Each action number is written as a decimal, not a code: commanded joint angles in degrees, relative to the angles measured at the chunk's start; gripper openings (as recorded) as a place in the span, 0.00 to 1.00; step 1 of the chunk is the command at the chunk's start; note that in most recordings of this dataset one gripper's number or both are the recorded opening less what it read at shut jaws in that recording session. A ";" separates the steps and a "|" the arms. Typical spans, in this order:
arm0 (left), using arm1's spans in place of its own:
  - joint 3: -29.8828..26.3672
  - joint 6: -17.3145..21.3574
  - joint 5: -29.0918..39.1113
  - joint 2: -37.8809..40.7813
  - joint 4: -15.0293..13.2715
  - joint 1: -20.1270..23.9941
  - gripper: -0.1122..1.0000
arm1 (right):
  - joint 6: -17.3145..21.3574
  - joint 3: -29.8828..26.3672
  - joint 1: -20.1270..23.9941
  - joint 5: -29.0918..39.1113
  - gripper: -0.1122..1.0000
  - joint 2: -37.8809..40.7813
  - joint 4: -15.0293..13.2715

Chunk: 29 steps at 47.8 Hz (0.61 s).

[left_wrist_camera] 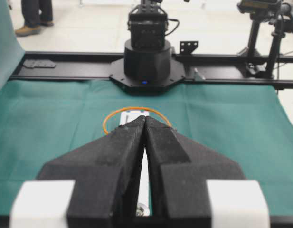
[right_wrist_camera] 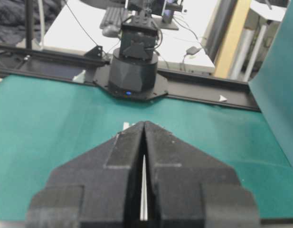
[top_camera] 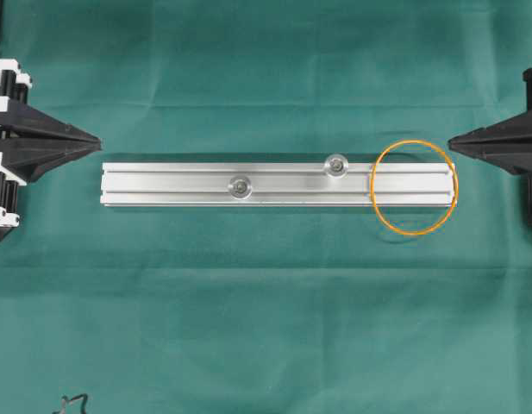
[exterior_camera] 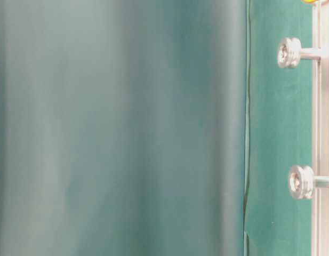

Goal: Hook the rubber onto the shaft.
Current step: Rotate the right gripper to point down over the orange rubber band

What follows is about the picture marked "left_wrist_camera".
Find black table frame rail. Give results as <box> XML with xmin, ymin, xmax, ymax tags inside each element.
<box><xmin>10</xmin><ymin>52</ymin><xmax>293</xmax><ymax>91</ymax></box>

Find person legs dark trousers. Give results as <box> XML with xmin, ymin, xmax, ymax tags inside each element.
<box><xmin>15</xmin><ymin>0</ymin><xmax>54</xmax><ymax>37</ymax></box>

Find black corner bracket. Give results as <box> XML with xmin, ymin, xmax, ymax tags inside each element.
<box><xmin>180</xmin><ymin>41</ymin><xmax>199</xmax><ymax>55</ymax></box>

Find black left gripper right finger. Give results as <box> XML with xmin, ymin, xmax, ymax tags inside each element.
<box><xmin>144</xmin><ymin>117</ymin><xmax>246</xmax><ymax>220</ymax></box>

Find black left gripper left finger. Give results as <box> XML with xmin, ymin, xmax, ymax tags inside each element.
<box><xmin>37</xmin><ymin>116</ymin><xmax>145</xmax><ymax>228</ymax></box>

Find orange rubber band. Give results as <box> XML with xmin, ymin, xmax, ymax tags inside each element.
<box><xmin>102</xmin><ymin>107</ymin><xmax>172</xmax><ymax>134</ymax></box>

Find green table cloth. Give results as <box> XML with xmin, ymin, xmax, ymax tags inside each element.
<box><xmin>0</xmin><ymin>80</ymin><xmax>293</xmax><ymax>216</ymax></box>

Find black camera stand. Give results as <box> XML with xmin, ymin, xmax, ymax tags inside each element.
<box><xmin>237</xmin><ymin>0</ymin><xmax>293</xmax><ymax>79</ymax></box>

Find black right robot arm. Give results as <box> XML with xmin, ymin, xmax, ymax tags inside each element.
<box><xmin>109</xmin><ymin>0</ymin><xmax>185</xmax><ymax>92</ymax></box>

